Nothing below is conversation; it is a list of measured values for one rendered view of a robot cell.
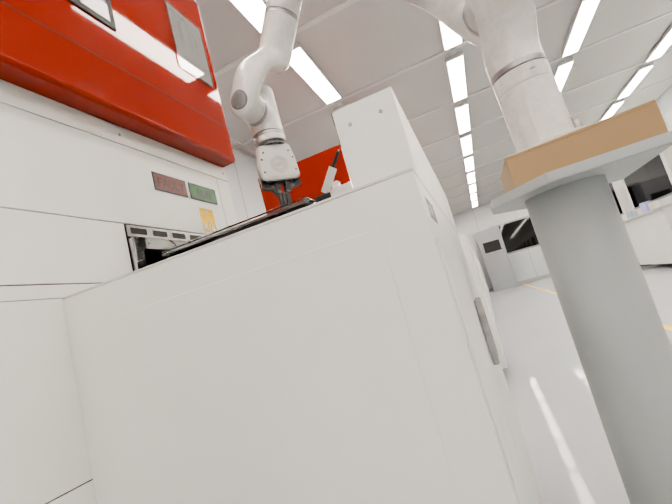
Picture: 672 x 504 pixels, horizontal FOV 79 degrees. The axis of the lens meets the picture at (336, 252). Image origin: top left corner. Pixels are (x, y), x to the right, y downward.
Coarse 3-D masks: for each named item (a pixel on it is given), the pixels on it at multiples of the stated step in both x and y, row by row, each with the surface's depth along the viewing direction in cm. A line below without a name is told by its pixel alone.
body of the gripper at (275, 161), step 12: (264, 144) 103; (276, 144) 105; (288, 144) 107; (264, 156) 103; (276, 156) 104; (288, 156) 105; (264, 168) 102; (276, 168) 103; (288, 168) 104; (264, 180) 102; (276, 180) 103
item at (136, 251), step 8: (128, 240) 87; (136, 240) 87; (144, 240) 89; (152, 240) 91; (160, 240) 94; (168, 240) 96; (128, 248) 86; (136, 248) 86; (144, 248) 89; (152, 248) 91; (160, 248) 93; (168, 248) 95; (136, 256) 86; (144, 256) 88; (136, 264) 86; (144, 264) 87
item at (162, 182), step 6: (156, 174) 101; (156, 180) 100; (162, 180) 102; (168, 180) 104; (174, 180) 107; (156, 186) 99; (162, 186) 101; (168, 186) 104; (174, 186) 106; (180, 186) 108; (180, 192) 107; (186, 192) 110
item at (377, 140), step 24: (384, 96) 58; (336, 120) 60; (360, 120) 59; (384, 120) 57; (360, 144) 58; (384, 144) 57; (408, 144) 56; (360, 168) 58; (384, 168) 57; (432, 192) 73
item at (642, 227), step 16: (656, 160) 580; (640, 176) 646; (656, 176) 595; (640, 192) 664; (656, 192) 611; (640, 208) 684; (656, 208) 569; (640, 224) 648; (656, 224) 592; (640, 240) 668; (656, 240) 609; (640, 256) 689; (656, 256) 627
